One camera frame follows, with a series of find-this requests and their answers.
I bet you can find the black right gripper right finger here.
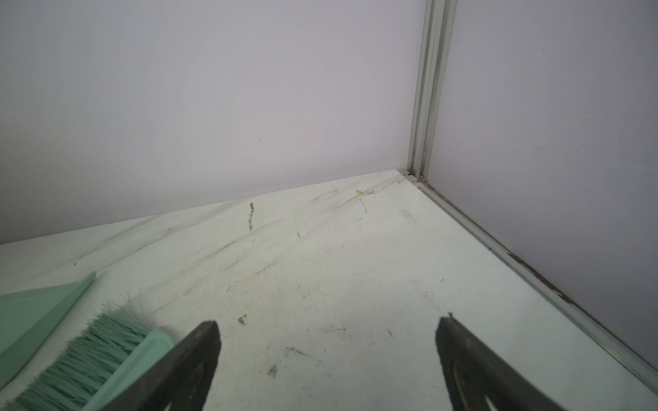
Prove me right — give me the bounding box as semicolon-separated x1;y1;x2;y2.
435;315;562;410

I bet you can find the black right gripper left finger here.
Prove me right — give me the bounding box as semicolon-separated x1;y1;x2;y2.
103;320;221;411

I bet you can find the aluminium table edge rail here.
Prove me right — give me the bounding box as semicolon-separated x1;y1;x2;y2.
400;169;657;393

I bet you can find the green plastic dustpan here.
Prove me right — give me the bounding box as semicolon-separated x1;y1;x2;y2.
1;272;97;386

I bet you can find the aluminium frame corner post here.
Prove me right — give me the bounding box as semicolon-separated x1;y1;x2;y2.
407;0;458;183

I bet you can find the green hand brush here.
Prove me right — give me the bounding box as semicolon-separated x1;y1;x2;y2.
1;301;174;410

